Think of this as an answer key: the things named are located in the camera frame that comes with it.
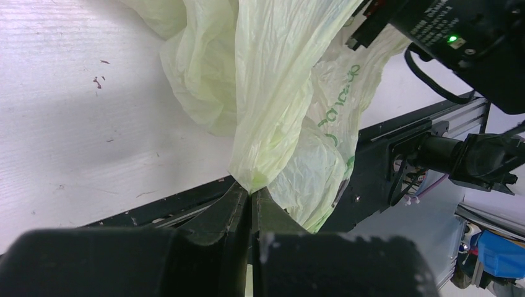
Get blue plastic object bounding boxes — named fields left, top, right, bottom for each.
left=477, top=231, right=524, bottom=279

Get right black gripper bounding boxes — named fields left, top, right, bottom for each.
left=346, top=1, right=524, bottom=114

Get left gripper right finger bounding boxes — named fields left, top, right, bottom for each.
left=251, top=189, right=439, bottom=296

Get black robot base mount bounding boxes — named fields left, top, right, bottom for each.
left=90, top=98, right=490, bottom=231

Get green plastic bag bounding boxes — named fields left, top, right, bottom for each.
left=127, top=1, right=409, bottom=233

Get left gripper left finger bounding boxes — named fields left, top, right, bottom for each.
left=1, top=184, right=249, bottom=296

